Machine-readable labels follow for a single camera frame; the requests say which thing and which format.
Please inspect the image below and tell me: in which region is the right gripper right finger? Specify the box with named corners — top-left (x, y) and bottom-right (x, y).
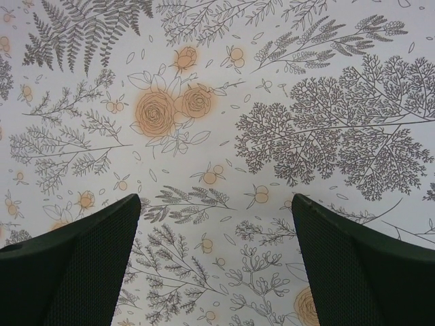
top-left (292, 194), bottom-right (434, 325)

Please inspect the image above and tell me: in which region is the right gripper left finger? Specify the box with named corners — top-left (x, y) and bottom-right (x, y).
top-left (1, 194), bottom-right (141, 326)

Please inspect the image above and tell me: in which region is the floral table mat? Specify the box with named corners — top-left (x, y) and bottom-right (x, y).
top-left (1, 1), bottom-right (434, 325)

